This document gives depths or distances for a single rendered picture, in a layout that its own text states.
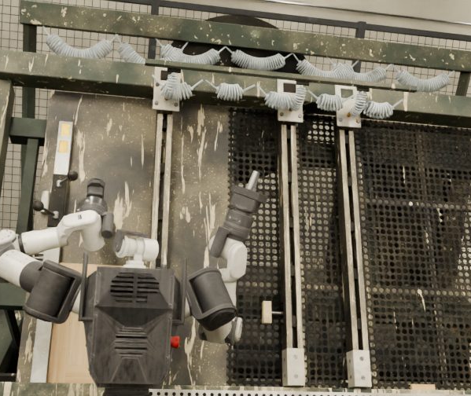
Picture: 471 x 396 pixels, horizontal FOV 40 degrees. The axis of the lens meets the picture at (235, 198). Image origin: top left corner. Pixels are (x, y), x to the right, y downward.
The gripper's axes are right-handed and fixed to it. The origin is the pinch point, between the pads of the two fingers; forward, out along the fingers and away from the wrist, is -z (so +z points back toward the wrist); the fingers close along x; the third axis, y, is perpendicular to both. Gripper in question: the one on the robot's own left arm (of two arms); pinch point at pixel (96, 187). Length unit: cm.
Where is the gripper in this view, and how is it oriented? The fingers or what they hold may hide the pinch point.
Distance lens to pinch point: 227.2
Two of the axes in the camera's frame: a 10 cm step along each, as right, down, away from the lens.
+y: 9.8, 0.7, 1.7
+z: 0.9, 5.9, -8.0
